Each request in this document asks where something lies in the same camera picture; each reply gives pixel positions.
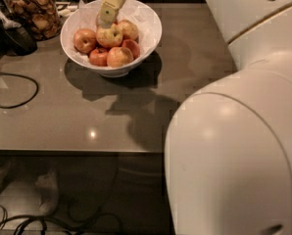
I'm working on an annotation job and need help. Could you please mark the white shoe under table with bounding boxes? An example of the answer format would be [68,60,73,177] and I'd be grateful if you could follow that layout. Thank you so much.
[35,169,59,215]

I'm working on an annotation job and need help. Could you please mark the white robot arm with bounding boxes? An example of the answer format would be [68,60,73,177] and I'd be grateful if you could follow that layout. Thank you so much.
[165,0,292,235]

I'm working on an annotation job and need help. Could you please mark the red right apple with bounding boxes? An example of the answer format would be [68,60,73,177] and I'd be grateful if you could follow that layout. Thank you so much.
[122,39,140,59]

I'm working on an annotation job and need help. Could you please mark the black cables on floor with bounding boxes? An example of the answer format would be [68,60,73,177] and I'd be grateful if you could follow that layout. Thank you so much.
[0,203,121,235]

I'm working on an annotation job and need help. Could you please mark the red apple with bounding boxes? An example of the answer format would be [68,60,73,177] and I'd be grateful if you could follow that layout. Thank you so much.
[89,48,108,67]
[122,39,140,59]

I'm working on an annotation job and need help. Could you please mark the red-yellow left apple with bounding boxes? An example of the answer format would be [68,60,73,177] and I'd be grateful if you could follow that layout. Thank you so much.
[73,28,96,54]

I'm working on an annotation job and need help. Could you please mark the black cable on table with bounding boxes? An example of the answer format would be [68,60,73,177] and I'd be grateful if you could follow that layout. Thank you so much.
[0,71,40,110]

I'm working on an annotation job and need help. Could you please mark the yellow-red apple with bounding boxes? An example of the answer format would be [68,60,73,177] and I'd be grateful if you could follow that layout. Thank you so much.
[118,20,139,40]
[96,23,123,48]

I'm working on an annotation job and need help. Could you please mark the white ceramic bowl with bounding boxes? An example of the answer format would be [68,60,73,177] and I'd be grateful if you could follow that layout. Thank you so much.
[60,0,163,79]

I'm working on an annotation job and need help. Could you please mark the black appliance on counter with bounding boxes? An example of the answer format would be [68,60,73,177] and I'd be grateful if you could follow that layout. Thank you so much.
[0,0,37,60]

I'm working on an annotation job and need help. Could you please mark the glass jar of dried chips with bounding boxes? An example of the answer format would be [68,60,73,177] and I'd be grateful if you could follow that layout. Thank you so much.
[4,0,62,40]

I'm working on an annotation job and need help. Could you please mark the red front left apple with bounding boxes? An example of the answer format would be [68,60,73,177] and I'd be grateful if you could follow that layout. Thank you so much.
[89,48,108,67]

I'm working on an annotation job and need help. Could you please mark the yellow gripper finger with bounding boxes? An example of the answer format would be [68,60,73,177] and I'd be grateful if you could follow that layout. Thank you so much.
[98,0,125,28]

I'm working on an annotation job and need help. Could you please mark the yellow-orange front apple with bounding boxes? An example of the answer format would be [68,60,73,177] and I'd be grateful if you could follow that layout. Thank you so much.
[107,47,134,68]

